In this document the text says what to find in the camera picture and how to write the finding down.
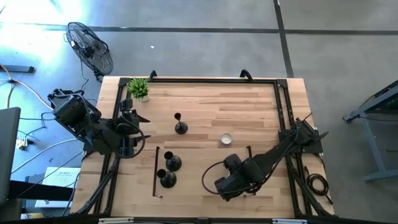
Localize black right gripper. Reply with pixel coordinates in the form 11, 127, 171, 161
213, 153, 249, 202

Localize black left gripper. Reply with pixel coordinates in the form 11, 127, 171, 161
118, 98, 152, 149

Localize black metal candlestick holder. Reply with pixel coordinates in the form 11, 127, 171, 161
164, 151, 183, 172
174, 112, 188, 135
156, 169, 177, 189

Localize green plant in white pot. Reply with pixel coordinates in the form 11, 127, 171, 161
126, 77, 150, 103

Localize wooden riser shelf black legs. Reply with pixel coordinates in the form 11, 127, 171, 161
151, 145, 257, 199

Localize white label strip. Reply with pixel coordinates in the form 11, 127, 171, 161
98, 217, 135, 224
272, 218, 308, 224

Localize black floor fan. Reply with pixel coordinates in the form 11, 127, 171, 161
63, 21, 114, 82

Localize white paper sheet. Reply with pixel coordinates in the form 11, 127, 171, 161
34, 167, 81, 208

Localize white power adapter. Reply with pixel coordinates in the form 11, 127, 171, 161
16, 138, 30, 151

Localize black side shelf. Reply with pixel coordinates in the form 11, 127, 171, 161
7, 179, 74, 202

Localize dark grey monitor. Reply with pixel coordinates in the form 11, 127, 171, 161
0, 106, 21, 206

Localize black floor bar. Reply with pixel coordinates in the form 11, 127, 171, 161
0, 64, 35, 74

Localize yellow object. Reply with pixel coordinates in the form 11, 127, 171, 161
20, 212, 45, 220

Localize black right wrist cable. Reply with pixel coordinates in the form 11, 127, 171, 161
201, 161, 226, 195

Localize black aluminium table frame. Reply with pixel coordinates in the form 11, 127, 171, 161
70, 76, 336, 218

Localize black coiled cable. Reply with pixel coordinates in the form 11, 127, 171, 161
303, 166, 334, 205

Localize white floor cable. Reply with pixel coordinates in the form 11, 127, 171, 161
11, 138, 78, 174

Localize beige floor cable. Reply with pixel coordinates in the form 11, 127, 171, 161
0, 63, 48, 106

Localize grey metal cart frame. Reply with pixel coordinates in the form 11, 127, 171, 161
343, 79, 398, 183

